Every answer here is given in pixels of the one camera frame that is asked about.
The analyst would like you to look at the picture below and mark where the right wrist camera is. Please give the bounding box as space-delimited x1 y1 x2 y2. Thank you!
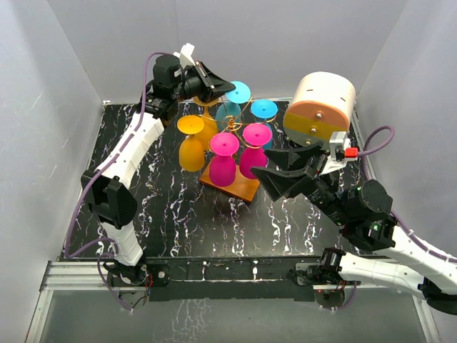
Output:
320 131 358 175

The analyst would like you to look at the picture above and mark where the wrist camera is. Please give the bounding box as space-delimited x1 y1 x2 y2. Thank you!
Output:
174 43 196 69
320 131 358 175

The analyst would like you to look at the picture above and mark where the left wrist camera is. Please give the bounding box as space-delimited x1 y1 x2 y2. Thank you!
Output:
174 43 196 69

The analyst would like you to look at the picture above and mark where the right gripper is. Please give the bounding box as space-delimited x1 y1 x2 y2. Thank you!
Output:
250 142 351 226

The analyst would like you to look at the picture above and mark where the magenta wine glass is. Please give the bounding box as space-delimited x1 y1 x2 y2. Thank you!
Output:
239 123 273 179
209 132 239 187

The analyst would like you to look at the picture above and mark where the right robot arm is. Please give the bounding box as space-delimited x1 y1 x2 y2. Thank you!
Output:
251 139 456 314

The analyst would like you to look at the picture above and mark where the blue wine glass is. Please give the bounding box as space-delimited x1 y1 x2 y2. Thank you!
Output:
215 81 251 121
251 99 278 133

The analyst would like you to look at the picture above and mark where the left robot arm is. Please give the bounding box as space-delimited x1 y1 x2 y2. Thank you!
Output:
79 44 235 285

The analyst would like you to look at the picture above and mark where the gold wire wine glass rack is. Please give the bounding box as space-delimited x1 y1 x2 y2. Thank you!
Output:
200 99 278 204

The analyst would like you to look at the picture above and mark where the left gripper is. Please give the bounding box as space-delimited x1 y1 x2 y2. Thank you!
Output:
172 61 236 105

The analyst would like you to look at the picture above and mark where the orange wine glass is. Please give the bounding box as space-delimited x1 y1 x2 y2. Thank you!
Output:
193 96 219 151
177 115 205 172

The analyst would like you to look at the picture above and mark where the white orange cylindrical container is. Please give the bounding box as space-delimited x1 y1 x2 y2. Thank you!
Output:
283 71 356 149

